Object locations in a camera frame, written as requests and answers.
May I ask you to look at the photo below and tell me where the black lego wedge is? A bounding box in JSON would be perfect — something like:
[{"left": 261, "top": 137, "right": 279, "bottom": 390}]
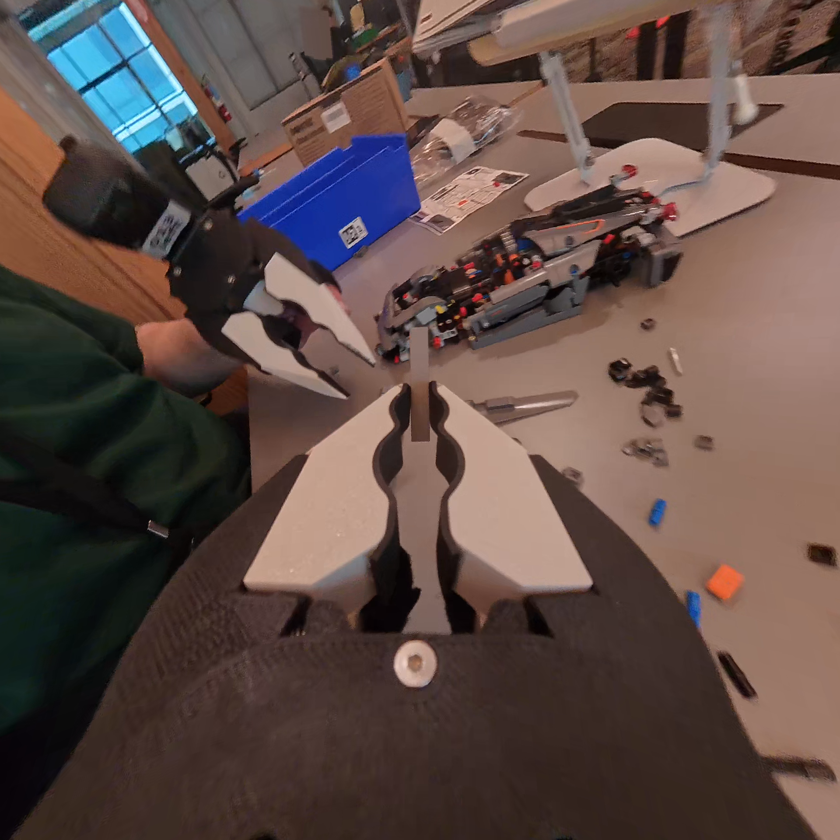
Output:
[{"left": 761, "top": 755, "right": 837, "bottom": 783}]

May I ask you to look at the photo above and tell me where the orange lego piece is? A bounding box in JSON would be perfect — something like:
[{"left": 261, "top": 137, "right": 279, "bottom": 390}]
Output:
[{"left": 706, "top": 564, "right": 746, "bottom": 601}]

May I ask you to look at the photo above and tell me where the blue bin with white label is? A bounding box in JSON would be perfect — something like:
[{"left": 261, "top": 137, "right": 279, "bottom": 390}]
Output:
[{"left": 238, "top": 134, "right": 422, "bottom": 273}]

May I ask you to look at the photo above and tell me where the person's green shirt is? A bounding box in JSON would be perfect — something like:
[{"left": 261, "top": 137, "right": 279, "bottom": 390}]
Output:
[{"left": 0, "top": 262, "right": 253, "bottom": 840}]

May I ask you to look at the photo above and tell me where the white book stand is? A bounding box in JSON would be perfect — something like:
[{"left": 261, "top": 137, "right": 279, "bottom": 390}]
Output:
[{"left": 412, "top": 0, "right": 778, "bottom": 238}]

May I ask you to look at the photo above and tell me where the window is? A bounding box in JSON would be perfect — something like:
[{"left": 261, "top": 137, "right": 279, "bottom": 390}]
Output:
[{"left": 26, "top": 0, "right": 198, "bottom": 153}]

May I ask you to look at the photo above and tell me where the thin grey lego piece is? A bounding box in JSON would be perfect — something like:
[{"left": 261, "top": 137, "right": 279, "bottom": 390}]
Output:
[{"left": 409, "top": 327, "right": 430, "bottom": 442}]

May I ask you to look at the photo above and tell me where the grey lego vehicle model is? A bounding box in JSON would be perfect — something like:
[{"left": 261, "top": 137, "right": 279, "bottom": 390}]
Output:
[{"left": 375, "top": 165, "right": 685, "bottom": 363}]

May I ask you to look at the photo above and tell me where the light grey lego connector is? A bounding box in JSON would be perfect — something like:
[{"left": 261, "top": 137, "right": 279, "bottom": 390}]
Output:
[{"left": 622, "top": 438, "right": 670, "bottom": 468}]

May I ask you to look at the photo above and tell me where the white sticker sheet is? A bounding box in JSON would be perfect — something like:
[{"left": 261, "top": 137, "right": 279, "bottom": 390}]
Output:
[{"left": 410, "top": 165, "right": 530, "bottom": 235}]

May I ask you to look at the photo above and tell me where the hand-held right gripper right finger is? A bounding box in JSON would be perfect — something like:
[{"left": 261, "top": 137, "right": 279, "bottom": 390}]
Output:
[{"left": 430, "top": 383, "right": 595, "bottom": 619}]

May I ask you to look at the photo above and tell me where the black lego pin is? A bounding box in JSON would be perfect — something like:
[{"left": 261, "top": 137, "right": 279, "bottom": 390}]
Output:
[{"left": 717, "top": 651, "right": 757, "bottom": 700}]

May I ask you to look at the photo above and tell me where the clear plastic parts bag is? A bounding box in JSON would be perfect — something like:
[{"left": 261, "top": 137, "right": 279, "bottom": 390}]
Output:
[{"left": 408, "top": 98, "right": 526, "bottom": 185}]

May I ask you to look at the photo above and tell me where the cardboard box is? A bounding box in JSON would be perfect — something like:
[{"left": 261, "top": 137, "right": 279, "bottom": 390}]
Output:
[{"left": 282, "top": 58, "right": 411, "bottom": 168}]

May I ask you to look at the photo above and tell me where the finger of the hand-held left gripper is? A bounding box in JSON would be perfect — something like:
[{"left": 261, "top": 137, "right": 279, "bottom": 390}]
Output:
[
  {"left": 222, "top": 312, "right": 350, "bottom": 400},
  {"left": 262, "top": 253, "right": 377, "bottom": 367}
]

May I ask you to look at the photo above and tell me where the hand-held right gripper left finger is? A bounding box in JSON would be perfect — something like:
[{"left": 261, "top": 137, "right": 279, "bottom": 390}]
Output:
[{"left": 244, "top": 385, "right": 412, "bottom": 619}]

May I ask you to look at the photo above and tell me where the black desk mat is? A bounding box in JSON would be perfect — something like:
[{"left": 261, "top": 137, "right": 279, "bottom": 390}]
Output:
[{"left": 521, "top": 101, "right": 785, "bottom": 165}]

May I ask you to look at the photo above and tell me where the person's left forearm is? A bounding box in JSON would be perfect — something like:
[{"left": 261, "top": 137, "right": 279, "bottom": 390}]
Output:
[{"left": 134, "top": 320, "right": 250, "bottom": 398}]

